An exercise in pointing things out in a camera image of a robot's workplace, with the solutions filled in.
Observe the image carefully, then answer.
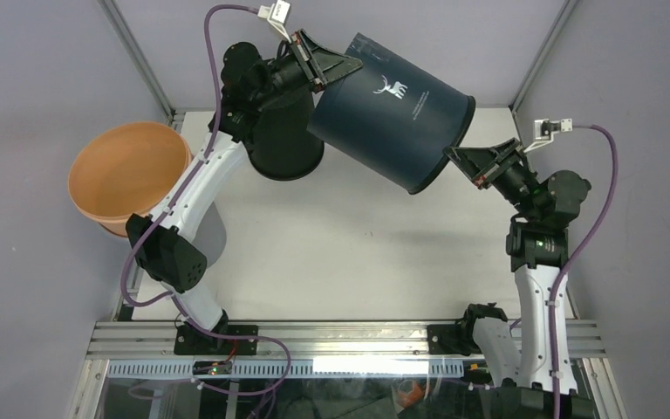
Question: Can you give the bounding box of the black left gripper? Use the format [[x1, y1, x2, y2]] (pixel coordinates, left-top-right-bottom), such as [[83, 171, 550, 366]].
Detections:
[[255, 31, 365, 110]]

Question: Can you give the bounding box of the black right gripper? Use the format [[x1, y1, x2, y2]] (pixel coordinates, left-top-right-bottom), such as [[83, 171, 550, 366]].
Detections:
[[442, 137, 537, 222]]

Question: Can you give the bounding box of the dark blue large bin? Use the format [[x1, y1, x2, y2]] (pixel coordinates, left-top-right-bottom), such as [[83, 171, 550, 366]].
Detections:
[[307, 33, 476, 195]]

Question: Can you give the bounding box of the black ribbed plastic bin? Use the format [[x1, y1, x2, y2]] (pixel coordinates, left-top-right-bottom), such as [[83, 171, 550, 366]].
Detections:
[[247, 87, 325, 182]]

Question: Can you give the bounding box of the orange plastic bin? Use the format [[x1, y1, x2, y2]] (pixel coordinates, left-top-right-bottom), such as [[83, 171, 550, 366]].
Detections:
[[68, 121, 192, 238]]

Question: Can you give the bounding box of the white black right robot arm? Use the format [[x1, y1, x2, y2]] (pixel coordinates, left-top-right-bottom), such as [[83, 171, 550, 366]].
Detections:
[[444, 139, 591, 395]]

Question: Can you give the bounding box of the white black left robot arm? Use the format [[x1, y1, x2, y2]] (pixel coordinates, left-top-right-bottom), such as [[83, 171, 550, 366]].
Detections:
[[120, 30, 364, 354]]

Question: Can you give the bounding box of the grey plastic bin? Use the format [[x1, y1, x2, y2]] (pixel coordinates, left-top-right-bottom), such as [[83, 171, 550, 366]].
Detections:
[[194, 203, 227, 267]]

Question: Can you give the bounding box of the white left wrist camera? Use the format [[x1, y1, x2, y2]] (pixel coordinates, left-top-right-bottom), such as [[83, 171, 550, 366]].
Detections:
[[257, 0, 291, 43]]

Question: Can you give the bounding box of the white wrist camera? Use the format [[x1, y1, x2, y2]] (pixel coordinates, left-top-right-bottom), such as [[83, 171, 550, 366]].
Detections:
[[257, 0, 291, 43], [524, 118, 573, 154]]

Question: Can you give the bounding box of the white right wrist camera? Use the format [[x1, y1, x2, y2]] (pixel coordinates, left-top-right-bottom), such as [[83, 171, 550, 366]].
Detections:
[[524, 118, 573, 154]]

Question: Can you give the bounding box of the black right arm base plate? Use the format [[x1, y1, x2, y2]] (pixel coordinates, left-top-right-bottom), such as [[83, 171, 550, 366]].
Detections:
[[426, 324, 481, 356]]

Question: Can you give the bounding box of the aluminium frame rail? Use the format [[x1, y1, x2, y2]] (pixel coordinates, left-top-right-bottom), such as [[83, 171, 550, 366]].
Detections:
[[86, 321, 606, 361]]

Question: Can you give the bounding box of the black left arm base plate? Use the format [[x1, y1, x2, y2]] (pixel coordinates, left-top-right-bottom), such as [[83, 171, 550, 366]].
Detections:
[[174, 324, 259, 356]]

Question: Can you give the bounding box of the white slotted cable duct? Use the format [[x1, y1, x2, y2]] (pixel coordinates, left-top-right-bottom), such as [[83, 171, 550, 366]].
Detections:
[[107, 356, 464, 381]]

